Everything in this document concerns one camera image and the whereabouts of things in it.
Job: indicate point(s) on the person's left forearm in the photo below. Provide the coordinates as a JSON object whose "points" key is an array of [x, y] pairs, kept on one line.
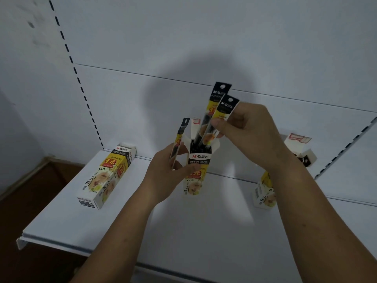
{"points": [[117, 241]]}

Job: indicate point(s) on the white metal shelf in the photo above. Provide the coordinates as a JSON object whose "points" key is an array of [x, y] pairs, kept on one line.
{"points": [[212, 232]]}

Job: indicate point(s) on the slotted shelf upright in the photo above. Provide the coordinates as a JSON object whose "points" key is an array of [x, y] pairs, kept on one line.
{"points": [[77, 76], [344, 145]]}

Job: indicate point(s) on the person's right thumb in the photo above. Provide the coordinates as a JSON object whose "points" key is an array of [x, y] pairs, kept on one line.
{"points": [[222, 125]]}

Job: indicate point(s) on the black refill packet tip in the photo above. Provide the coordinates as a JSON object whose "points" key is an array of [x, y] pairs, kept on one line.
{"points": [[304, 160]]}

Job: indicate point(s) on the thin pen refill packet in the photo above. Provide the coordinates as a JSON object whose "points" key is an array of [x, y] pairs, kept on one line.
{"points": [[180, 135]]}

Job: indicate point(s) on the closed pen refill box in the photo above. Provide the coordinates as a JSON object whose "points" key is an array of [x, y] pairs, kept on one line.
{"points": [[107, 176]]}

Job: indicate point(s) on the person's left thumb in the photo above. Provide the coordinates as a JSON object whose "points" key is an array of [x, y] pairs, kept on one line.
{"points": [[190, 170]]}

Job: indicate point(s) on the person's left hand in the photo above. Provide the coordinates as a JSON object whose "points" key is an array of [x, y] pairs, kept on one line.
{"points": [[160, 176]]}

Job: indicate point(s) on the pen refill box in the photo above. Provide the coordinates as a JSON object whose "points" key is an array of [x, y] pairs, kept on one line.
{"points": [[107, 176], [265, 197], [198, 167]]}

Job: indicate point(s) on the long pen refill packet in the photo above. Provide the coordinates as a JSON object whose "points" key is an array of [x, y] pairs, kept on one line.
{"points": [[216, 97], [226, 107]]}

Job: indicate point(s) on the person's right forearm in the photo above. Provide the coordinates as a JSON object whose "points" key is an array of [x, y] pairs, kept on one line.
{"points": [[315, 226]]}

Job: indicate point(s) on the person's right hand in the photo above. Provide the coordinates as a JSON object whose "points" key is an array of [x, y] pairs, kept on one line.
{"points": [[256, 135]]}

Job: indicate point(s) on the clear shelf edge strip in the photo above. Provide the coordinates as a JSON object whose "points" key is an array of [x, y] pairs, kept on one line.
{"points": [[53, 243]]}

